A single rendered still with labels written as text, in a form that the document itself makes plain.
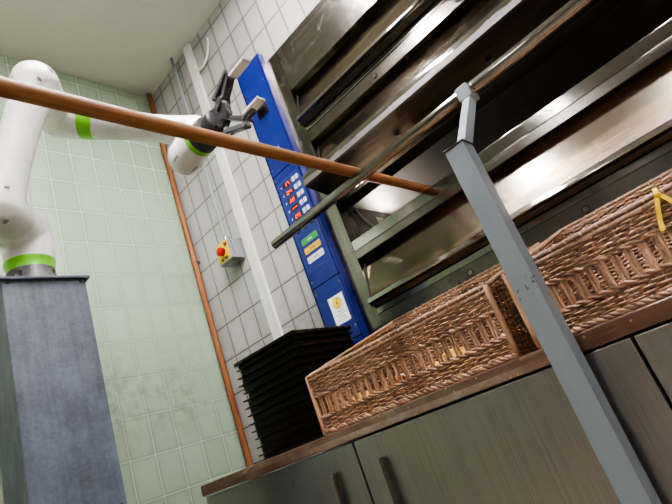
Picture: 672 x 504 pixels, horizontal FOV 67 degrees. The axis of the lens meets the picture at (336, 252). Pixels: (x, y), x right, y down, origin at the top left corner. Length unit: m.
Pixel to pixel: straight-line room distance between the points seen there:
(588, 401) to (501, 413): 0.17
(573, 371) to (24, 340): 1.21
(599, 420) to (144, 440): 1.65
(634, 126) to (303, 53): 1.26
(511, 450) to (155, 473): 1.46
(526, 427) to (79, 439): 1.00
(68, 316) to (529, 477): 1.15
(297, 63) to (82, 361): 1.38
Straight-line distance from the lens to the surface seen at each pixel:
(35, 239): 1.63
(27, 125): 1.64
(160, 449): 2.15
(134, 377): 2.18
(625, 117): 1.50
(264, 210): 2.17
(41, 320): 1.48
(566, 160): 1.50
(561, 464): 0.95
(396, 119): 1.64
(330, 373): 1.27
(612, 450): 0.86
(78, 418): 1.43
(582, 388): 0.85
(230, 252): 2.22
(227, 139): 1.09
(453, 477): 1.05
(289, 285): 2.04
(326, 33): 2.12
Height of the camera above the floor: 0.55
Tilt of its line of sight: 20 degrees up
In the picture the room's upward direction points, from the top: 21 degrees counter-clockwise
